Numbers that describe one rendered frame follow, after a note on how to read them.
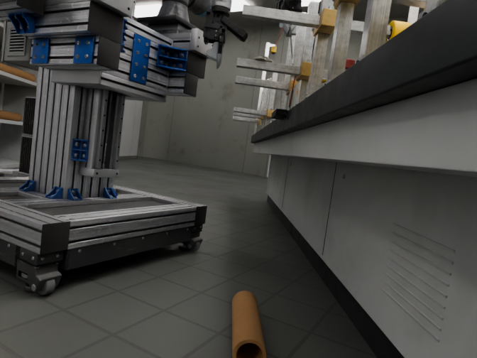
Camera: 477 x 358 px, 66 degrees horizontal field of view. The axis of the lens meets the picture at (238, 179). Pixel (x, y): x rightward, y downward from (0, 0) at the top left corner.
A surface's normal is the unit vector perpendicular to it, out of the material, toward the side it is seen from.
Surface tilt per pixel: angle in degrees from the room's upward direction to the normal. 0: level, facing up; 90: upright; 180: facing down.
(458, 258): 90
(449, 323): 90
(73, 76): 90
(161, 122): 90
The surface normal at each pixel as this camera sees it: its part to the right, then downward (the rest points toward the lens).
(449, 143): -0.99, -0.13
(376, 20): 0.02, 0.07
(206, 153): -0.48, 0.00
